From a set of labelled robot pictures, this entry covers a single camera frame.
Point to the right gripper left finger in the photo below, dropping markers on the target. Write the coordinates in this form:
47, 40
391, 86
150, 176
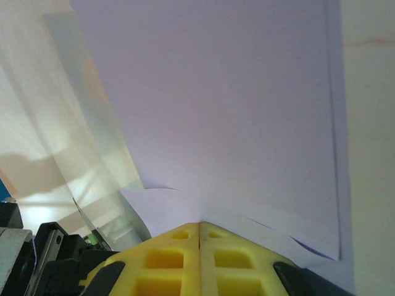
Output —
160, 265

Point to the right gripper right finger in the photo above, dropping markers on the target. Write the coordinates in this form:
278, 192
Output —
240, 268

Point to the purple paper sheet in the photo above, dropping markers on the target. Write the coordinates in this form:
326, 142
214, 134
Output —
216, 108

